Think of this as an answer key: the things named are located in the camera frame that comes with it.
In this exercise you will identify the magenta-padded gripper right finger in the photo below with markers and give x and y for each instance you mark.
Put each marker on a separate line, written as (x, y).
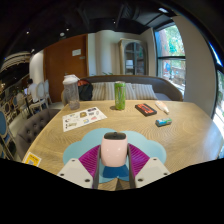
(148, 168)

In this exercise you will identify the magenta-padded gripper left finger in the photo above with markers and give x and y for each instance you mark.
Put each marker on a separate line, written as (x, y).
(78, 168)

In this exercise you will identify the pink computer mouse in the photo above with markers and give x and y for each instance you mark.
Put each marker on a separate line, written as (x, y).
(114, 150)

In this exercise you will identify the blue cloud-shaped mouse pad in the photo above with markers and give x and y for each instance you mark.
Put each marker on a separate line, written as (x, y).
(150, 148)

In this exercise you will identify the yellow sticker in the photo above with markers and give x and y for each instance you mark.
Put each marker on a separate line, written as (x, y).
(32, 159)

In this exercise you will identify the small teal box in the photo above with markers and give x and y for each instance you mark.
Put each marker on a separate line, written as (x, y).
(163, 122)

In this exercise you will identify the printed paper sheet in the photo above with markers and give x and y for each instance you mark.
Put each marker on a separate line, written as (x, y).
(83, 119)

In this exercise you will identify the grey tufted armchair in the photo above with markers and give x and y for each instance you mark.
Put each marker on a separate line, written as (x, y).
(33, 126)

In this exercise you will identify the white packet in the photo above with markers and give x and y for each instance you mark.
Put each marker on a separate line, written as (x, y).
(162, 106)

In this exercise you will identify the clear shaker bottle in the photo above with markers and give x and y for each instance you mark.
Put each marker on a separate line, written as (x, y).
(71, 93)

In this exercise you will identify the striped cushion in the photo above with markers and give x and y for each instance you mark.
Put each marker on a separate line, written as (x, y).
(103, 91)
(141, 91)

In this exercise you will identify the green drink bottle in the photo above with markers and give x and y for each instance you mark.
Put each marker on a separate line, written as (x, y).
(120, 95)

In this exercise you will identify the black and orange bag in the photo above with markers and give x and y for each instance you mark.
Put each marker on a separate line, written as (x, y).
(85, 90)

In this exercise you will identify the group of chairs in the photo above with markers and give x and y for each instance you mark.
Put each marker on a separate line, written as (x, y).
(6, 126)

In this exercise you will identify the brown curved sofa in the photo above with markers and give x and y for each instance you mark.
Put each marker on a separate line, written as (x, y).
(163, 86)

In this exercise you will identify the person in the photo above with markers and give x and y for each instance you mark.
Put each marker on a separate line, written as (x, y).
(32, 90)

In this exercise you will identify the black-framed window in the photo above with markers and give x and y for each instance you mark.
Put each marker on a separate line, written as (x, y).
(170, 56)
(220, 100)

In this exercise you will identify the wooden door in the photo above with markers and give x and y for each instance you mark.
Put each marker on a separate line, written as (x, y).
(61, 66)

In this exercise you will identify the arched glass-door cabinet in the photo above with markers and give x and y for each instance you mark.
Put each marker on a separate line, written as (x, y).
(134, 57)

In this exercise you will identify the white door sign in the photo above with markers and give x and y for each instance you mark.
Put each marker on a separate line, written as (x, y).
(76, 52)

